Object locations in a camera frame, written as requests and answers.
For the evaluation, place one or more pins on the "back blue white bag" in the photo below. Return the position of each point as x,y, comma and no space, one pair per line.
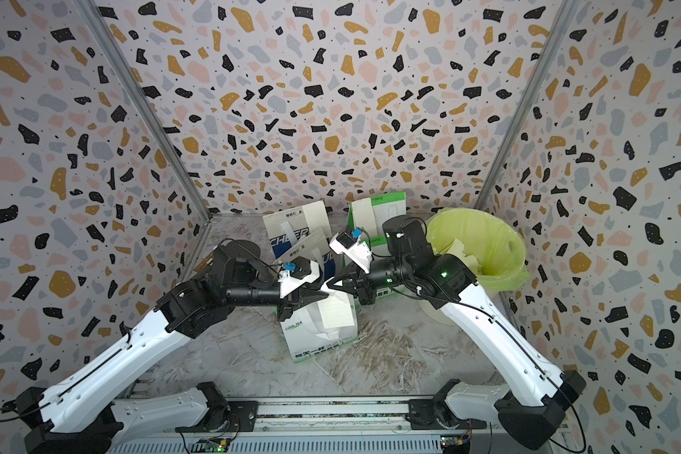
285,228

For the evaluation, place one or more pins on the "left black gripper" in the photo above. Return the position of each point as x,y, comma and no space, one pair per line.
292,303

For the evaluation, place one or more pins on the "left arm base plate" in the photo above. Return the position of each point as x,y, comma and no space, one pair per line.
238,416

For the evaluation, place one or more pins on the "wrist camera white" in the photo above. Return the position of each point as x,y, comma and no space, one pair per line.
296,273
349,243

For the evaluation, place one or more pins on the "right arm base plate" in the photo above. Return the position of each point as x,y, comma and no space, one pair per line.
428,414

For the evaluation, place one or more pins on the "white trash bin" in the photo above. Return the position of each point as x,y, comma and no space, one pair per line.
436,314

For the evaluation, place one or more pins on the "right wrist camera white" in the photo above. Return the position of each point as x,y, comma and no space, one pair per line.
349,243

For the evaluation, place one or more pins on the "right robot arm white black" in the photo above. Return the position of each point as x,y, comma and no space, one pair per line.
536,396

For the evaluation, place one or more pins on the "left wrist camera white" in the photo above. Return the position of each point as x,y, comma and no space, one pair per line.
296,273

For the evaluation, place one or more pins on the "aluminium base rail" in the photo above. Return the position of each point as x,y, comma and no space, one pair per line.
330,425

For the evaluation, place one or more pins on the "right corner aluminium post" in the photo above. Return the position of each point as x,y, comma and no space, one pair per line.
560,25

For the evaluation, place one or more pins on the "corner aluminium post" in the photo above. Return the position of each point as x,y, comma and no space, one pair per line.
91,16
560,25

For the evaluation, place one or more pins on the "blue white bag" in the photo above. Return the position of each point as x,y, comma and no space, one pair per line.
314,247
285,228

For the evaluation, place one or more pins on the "front blue white bag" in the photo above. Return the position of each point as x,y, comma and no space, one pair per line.
314,247

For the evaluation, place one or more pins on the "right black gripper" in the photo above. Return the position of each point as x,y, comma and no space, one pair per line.
361,284

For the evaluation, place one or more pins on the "left corner aluminium post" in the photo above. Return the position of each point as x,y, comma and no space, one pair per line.
91,16

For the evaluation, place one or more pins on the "yellow-green bin liner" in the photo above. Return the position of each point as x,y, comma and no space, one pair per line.
500,250

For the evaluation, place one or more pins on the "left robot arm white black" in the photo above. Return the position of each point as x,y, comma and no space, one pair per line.
85,414

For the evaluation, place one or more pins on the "green white bag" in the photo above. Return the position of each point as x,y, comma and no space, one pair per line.
383,249
386,206
306,337

